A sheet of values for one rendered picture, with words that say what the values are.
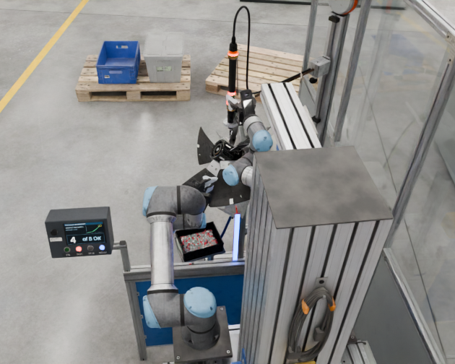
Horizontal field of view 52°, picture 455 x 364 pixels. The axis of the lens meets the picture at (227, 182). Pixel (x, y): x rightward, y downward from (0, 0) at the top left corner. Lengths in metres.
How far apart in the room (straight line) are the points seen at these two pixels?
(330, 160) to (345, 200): 0.13
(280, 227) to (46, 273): 2.81
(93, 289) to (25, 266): 0.55
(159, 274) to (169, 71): 3.57
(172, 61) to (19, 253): 2.47
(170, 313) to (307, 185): 0.88
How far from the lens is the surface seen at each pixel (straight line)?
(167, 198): 1.83
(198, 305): 1.74
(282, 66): 5.59
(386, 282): 2.42
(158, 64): 5.08
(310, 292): 1.14
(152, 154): 4.41
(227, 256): 3.41
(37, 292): 3.52
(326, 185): 1.05
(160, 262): 1.79
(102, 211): 2.12
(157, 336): 2.88
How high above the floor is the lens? 2.71
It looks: 42 degrees down
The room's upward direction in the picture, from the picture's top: 2 degrees clockwise
